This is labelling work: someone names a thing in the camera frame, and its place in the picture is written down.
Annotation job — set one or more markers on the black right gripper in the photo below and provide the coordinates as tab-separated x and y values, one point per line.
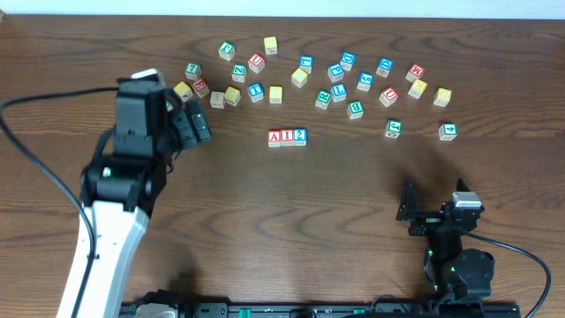
410	209

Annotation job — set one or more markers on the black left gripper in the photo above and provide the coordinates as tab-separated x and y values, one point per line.
186	137

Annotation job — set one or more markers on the red A block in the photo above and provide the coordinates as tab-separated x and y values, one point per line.
274	138

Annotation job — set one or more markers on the red I block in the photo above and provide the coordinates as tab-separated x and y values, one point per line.
287	137

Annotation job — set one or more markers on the blue 2 block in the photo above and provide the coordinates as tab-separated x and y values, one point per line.
299	137

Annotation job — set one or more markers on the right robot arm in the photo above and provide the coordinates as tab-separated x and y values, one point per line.
459	274

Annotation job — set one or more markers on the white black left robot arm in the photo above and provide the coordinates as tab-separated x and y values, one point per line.
118	193

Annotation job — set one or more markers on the plain I wooden block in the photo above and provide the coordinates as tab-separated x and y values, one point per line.
217	100

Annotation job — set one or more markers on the red E block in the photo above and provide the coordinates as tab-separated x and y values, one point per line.
200	87

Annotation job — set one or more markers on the yellow O block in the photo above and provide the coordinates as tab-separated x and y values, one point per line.
232	96

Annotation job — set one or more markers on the green 7 block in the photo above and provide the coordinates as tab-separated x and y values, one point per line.
193	71

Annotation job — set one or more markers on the green 4 block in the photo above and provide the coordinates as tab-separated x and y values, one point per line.
448	131

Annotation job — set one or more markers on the green Z block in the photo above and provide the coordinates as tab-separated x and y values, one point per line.
238	73

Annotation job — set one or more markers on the blue T block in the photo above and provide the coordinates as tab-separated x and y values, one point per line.
255	92

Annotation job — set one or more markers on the green J block lower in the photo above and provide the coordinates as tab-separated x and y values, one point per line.
393	129

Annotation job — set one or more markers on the green j block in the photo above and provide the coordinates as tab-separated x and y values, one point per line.
227	51
393	129

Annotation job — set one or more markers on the green J block top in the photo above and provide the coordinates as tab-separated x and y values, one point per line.
227	51

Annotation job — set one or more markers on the red U block left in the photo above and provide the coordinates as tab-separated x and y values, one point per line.
256	62

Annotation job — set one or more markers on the red u block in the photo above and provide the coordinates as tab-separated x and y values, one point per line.
256	62
388	97

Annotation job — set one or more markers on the yellow S block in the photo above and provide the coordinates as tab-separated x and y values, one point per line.
275	94

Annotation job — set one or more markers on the yellow G block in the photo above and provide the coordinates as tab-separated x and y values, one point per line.
442	97

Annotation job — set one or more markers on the red U block right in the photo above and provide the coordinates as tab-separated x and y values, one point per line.
388	97

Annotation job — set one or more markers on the yellow X block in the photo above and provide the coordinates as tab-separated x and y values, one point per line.
418	87

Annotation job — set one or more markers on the yellow block top row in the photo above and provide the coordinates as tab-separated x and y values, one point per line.
270	45

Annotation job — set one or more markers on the yellow block centre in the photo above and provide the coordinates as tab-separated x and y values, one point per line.
299	77

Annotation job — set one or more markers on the green B block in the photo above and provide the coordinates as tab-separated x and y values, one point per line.
355	110

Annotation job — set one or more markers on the red M block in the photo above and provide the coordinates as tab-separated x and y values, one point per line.
416	71

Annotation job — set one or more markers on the blue L block upper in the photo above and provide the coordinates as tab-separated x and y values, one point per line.
306	63

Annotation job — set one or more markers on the blue l block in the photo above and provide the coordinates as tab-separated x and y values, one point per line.
338	92
306	63

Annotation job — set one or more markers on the green R block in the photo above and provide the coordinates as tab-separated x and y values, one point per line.
323	99

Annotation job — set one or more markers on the blue 5 block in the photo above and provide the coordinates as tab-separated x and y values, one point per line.
365	81

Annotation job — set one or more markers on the blue D block right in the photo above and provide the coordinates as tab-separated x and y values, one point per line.
385	66

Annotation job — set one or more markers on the blue L block lower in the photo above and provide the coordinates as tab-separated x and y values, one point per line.
338	92

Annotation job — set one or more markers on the blue P block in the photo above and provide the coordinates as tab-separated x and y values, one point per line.
335	72

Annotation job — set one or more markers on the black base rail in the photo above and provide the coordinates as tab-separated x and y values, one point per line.
222	310

